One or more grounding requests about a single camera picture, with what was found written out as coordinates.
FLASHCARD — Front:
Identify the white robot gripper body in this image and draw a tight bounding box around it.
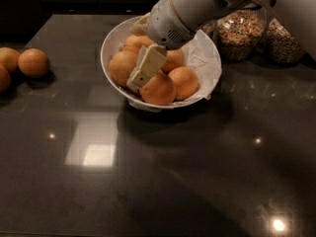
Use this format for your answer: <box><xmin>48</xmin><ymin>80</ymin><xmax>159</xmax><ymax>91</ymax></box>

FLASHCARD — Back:
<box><xmin>147</xmin><ymin>0</ymin><xmax>196</xmax><ymax>49</ymax></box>

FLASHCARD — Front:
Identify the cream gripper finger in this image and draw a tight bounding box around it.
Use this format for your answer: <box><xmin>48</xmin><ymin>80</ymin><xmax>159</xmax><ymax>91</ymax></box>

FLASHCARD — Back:
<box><xmin>126</xmin><ymin>43</ymin><xmax>167</xmax><ymax>92</ymax></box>
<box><xmin>129</xmin><ymin>13</ymin><xmax>150</xmax><ymax>36</ymax></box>

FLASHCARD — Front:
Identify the large orange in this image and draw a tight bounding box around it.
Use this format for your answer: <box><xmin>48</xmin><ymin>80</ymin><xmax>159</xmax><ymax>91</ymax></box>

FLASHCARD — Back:
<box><xmin>109</xmin><ymin>50</ymin><xmax>137</xmax><ymax>87</ymax></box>

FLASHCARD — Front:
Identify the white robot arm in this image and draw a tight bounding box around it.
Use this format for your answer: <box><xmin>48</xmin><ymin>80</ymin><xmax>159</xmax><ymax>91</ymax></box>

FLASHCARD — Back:
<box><xmin>131</xmin><ymin>0</ymin><xmax>316</xmax><ymax>59</ymax></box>

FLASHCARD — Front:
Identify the orange back of bowl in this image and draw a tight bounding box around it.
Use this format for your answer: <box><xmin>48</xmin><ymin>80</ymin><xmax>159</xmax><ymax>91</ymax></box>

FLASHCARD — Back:
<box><xmin>122</xmin><ymin>35</ymin><xmax>152</xmax><ymax>53</ymax></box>

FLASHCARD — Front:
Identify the orange back right in bowl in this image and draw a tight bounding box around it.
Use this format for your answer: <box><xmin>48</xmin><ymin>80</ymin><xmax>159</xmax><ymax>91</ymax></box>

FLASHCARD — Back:
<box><xmin>161</xmin><ymin>49</ymin><xmax>185</xmax><ymax>73</ymax></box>

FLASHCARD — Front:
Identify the white bowl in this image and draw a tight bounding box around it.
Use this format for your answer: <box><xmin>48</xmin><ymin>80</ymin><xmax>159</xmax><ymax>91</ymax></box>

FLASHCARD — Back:
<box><xmin>100</xmin><ymin>15</ymin><xmax>223</xmax><ymax>110</ymax></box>

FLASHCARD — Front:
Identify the orange front centre in bowl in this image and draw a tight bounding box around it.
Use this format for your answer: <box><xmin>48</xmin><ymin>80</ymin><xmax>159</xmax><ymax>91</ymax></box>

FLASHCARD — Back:
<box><xmin>139</xmin><ymin>72</ymin><xmax>176</xmax><ymax>106</ymax></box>

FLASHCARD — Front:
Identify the orange front right in bowl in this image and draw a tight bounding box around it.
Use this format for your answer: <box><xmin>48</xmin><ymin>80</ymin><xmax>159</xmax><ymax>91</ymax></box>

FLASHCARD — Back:
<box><xmin>168</xmin><ymin>67</ymin><xmax>198</xmax><ymax>101</ymax></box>

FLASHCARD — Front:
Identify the white paper bowl liner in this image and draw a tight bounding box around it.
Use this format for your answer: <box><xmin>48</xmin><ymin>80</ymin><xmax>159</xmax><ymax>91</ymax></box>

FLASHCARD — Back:
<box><xmin>118</xmin><ymin>31</ymin><xmax>222</xmax><ymax>113</ymax></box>

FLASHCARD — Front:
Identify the left glass jar with grains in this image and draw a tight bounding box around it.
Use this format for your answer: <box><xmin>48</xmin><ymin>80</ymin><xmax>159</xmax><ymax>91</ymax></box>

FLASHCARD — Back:
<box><xmin>201</xmin><ymin>22</ymin><xmax>216</xmax><ymax>39</ymax></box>

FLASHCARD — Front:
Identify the glass jar with grains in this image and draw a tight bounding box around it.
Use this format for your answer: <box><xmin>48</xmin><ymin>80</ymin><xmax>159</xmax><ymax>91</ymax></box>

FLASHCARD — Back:
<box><xmin>265</xmin><ymin>19</ymin><xmax>305</xmax><ymax>64</ymax></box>
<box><xmin>201</xmin><ymin>22</ymin><xmax>216</xmax><ymax>39</ymax></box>

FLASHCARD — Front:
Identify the middle glass jar with cereal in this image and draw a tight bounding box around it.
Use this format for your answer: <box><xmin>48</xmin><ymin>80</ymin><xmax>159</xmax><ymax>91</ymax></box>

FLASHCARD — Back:
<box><xmin>217</xmin><ymin>6</ymin><xmax>266</xmax><ymax>62</ymax></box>

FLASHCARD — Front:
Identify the orange on table right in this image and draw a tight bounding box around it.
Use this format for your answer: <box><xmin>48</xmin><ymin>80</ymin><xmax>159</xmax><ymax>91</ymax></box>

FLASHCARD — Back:
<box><xmin>18</xmin><ymin>48</ymin><xmax>50</xmax><ymax>78</ymax></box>

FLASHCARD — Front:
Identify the orange on table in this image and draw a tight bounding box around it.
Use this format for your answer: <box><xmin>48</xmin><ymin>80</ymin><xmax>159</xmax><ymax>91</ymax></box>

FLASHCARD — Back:
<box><xmin>0</xmin><ymin>47</ymin><xmax>20</xmax><ymax>73</ymax></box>
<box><xmin>18</xmin><ymin>48</ymin><xmax>50</xmax><ymax>78</ymax></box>
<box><xmin>0</xmin><ymin>65</ymin><xmax>11</xmax><ymax>93</ymax></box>

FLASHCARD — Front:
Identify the right glass jar with grains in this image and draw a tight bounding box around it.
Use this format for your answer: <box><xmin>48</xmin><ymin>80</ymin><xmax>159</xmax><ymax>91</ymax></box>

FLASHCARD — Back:
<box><xmin>265</xmin><ymin>19</ymin><xmax>305</xmax><ymax>64</ymax></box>

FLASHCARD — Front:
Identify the orange on table back left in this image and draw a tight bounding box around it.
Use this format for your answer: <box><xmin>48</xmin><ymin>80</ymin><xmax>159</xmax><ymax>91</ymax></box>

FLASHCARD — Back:
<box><xmin>0</xmin><ymin>47</ymin><xmax>20</xmax><ymax>73</ymax></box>

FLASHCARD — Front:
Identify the orange on table front left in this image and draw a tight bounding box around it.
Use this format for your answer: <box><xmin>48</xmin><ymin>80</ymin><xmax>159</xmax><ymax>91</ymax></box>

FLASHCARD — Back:
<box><xmin>0</xmin><ymin>65</ymin><xmax>11</xmax><ymax>93</ymax></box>

